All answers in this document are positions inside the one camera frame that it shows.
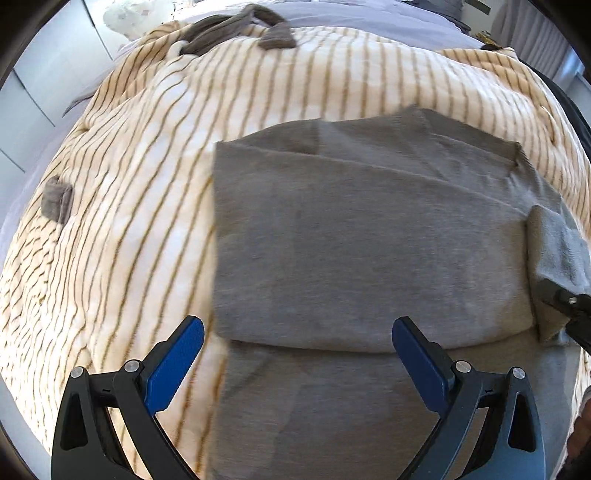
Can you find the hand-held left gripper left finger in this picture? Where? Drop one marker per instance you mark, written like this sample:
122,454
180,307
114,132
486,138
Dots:
178,360

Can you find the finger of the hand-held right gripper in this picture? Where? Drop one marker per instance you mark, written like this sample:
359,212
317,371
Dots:
570,307

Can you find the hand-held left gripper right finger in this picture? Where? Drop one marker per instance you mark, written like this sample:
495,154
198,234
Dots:
415,364

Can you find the grey knit garment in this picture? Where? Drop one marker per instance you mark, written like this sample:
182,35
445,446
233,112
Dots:
360,240

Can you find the person's right hand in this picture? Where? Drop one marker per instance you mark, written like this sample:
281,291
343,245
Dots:
581,438

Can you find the cream striped fleece blanket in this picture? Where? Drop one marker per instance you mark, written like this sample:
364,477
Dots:
138,184

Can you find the black cloth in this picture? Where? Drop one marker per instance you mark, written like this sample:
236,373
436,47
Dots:
565,101

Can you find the grey curtain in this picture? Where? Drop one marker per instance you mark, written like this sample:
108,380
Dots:
526,27

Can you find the white wardrobe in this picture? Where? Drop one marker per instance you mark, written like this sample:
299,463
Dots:
41,92

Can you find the lavender bed sheet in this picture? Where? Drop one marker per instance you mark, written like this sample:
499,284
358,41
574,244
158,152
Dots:
351,14

